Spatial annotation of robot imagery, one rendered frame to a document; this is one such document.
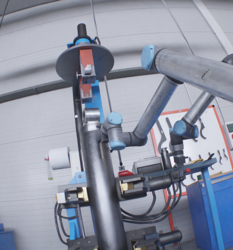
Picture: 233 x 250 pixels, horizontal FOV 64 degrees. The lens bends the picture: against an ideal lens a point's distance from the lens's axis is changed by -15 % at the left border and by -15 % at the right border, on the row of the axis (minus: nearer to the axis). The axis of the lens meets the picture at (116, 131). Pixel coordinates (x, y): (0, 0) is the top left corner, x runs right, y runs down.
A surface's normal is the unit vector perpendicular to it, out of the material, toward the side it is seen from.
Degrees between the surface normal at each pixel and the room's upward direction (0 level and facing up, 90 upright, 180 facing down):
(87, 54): 90
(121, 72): 180
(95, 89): 90
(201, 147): 90
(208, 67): 72
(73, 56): 180
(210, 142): 90
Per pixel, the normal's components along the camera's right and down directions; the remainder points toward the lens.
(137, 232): -0.01, -0.37
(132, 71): 0.18, 0.91
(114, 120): 0.34, -0.49
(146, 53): -0.95, -0.05
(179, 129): -0.73, -0.09
